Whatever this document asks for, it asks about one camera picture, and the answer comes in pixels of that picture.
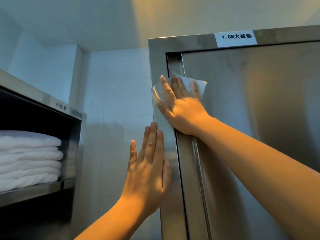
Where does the person's right hand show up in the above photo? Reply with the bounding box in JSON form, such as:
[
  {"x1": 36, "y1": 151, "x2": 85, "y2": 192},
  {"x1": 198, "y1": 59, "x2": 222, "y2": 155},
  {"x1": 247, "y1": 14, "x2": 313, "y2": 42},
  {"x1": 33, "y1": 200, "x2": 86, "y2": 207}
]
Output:
[{"x1": 157, "y1": 74, "x2": 210, "y2": 137}]

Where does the person's left hand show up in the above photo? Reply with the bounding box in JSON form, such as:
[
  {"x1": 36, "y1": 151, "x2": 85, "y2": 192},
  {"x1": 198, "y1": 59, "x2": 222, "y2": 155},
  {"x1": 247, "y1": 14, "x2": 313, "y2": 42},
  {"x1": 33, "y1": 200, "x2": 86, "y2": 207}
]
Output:
[{"x1": 124, "y1": 121, "x2": 173, "y2": 218}]

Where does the white wet wipe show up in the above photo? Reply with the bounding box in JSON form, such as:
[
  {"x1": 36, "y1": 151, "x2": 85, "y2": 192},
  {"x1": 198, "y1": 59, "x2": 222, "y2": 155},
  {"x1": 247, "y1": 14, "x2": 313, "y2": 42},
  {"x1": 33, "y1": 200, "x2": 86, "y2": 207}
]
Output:
[{"x1": 152, "y1": 72, "x2": 207, "y2": 104}]

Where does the locking stainless steel cabinet door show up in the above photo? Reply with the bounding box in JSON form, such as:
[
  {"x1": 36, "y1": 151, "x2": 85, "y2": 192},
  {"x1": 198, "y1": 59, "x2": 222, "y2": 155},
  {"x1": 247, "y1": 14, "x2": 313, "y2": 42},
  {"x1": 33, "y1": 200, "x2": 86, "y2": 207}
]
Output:
[{"x1": 166, "y1": 41, "x2": 320, "y2": 240}]

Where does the stainless steel cabinet body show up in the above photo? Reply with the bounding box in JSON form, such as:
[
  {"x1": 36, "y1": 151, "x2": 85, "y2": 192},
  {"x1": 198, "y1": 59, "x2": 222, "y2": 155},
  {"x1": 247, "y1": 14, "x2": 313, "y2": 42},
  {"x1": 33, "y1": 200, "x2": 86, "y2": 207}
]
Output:
[{"x1": 148, "y1": 25, "x2": 320, "y2": 240}]

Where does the steel linen shelf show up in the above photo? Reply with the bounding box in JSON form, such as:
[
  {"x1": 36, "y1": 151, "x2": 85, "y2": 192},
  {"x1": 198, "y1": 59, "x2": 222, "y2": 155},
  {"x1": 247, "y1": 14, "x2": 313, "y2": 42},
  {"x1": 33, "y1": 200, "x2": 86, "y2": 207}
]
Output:
[{"x1": 0, "y1": 70, "x2": 87, "y2": 240}]

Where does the white shelf label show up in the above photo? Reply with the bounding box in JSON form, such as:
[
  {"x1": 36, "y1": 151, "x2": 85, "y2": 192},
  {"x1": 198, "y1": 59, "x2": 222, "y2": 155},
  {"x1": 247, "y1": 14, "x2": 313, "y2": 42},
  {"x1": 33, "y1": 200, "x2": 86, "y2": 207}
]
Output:
[{"x1": 51, "y1": 98, "x2": 70, "y2": 113}]

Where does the stack of white folded towels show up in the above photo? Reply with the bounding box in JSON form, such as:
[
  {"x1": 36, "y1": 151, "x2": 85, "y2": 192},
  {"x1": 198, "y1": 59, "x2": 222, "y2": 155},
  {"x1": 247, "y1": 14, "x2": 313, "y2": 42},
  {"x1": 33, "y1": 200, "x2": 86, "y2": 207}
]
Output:
[{"x1": 0, "y1": 130, "x2": 64, "y2": 193}]

